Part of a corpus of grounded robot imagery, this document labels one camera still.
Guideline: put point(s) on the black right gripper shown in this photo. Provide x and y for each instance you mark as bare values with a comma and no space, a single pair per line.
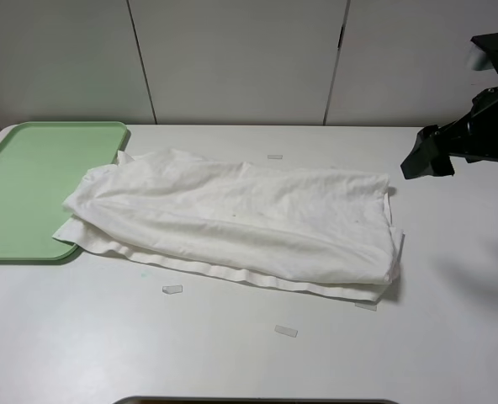
473,137

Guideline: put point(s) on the white short sleeve shirt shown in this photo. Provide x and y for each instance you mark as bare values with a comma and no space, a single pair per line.
322,231

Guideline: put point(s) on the light green plastic tray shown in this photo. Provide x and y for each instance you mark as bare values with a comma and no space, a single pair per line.
41,163

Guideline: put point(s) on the clear tape piece front right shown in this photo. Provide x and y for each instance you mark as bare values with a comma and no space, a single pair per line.
366,306

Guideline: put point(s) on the clear tape piece front centre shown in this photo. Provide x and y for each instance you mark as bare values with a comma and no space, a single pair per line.
286,331

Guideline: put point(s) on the clear tape piece front left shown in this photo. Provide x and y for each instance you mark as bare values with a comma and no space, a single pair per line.
172,289

